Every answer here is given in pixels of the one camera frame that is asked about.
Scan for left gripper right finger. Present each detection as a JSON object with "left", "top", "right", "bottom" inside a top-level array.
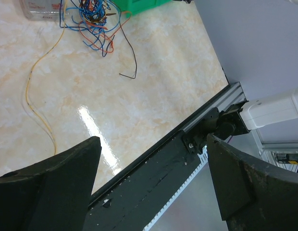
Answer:
[{"left": 207, "top": 134, "right": 298, "bottom": 231}]

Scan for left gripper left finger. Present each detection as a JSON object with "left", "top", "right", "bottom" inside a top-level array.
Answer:
[{"left": 0, "top": 136, "right": 101, "bottom": 231}]

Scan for yellow wire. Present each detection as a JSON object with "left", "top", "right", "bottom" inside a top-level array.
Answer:
[{"left": 25, "top": 0, "right": 68, "bottom": 155}]

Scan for coloured wire bundle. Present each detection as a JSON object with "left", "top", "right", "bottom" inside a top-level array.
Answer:
[{"left": 59, "top": 0, "right": 133, "bottom": 58}]

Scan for dark brown wire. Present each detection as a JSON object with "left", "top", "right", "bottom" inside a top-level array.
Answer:
[{"left": 119, "top": 14, "right": 138, "bottom": 80}]

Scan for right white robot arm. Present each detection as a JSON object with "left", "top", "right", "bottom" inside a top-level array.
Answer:
[{"left": 182, "top": 87, "right": 298, "bottom": 154}]

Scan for clear plastic card case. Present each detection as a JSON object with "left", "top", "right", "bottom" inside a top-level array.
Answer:
[{"left": 19, "top": 0, "right": 66, "bottom": 21}]

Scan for green compartment tray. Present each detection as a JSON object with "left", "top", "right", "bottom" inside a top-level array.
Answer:
[{"left": 113, "top": 0, "right": 170, "bottom": 15}]

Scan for white slotted cable duct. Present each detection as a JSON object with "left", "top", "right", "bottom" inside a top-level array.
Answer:
[{"left": 143, "top": 144, "right": 210, "bottom": 231}]

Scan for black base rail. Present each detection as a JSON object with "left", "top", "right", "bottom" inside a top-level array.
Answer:
[{"left": 83, "top": 131, "right": 207, "bottom": 231}]

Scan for aluminium frame rail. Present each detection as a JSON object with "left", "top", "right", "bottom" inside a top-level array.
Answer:
[{"left": 180, "top": 82, "right": 246, "bottom": 132}]

